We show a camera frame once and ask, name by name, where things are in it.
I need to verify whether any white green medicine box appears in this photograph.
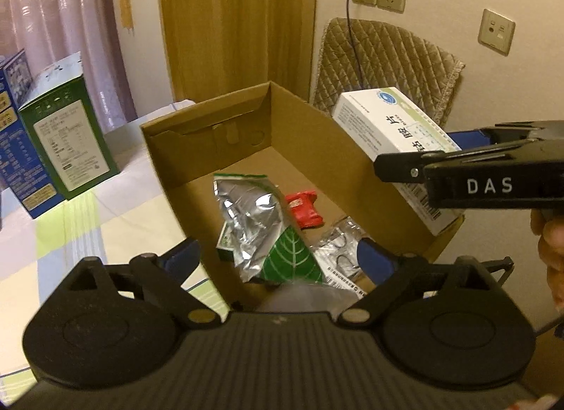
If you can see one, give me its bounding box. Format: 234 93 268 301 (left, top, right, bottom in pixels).
332 87 462 236

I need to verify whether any red small packet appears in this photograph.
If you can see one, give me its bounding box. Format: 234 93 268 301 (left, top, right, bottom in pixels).
285 191 324 230

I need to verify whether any silver green tea bag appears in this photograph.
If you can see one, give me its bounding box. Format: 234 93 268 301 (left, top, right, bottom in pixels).
213 173 325 284

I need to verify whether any right hand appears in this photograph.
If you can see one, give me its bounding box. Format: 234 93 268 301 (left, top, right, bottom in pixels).
531 210 564 312

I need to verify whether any plaid tablecloth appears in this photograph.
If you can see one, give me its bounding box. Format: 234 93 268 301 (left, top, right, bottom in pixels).
0 101 231 398

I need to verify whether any clear bag with black item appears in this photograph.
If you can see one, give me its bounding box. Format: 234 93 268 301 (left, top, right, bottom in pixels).
310 216 374 299

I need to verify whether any quilted chair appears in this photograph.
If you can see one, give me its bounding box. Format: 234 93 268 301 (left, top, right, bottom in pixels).
311 18 465 127

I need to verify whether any brown cardboard box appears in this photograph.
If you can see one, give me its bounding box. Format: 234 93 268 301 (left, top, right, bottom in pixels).
141 83 464 309

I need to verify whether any blue carton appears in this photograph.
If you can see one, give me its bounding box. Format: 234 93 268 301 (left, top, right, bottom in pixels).
0 49 63 218

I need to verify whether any dark green carton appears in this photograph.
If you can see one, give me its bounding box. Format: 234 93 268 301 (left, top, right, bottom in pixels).
18 52 118 200

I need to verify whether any wooden door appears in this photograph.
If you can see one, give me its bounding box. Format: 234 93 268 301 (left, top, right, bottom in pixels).
160 0 317 102

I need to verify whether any pink curtain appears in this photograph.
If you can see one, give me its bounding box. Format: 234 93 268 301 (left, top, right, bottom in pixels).
1 0 137 132

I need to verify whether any wall data socket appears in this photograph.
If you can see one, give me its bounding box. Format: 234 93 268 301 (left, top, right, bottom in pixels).
478 8 516 56

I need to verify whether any charger cable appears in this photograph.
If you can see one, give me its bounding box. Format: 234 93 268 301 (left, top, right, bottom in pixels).
345 0 371 89

